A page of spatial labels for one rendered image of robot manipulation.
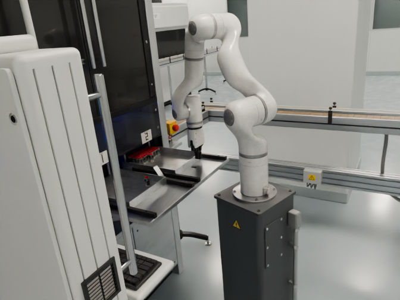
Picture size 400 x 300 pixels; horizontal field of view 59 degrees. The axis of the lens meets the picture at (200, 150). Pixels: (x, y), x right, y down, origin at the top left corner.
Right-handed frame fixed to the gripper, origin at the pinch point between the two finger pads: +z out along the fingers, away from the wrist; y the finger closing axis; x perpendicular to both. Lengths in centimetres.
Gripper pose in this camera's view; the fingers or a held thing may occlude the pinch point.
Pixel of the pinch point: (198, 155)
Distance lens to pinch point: 185.0
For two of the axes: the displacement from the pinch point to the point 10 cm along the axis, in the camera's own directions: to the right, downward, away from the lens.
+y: -5.0, 3.3, -8.0
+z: 1.0, 9.4, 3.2
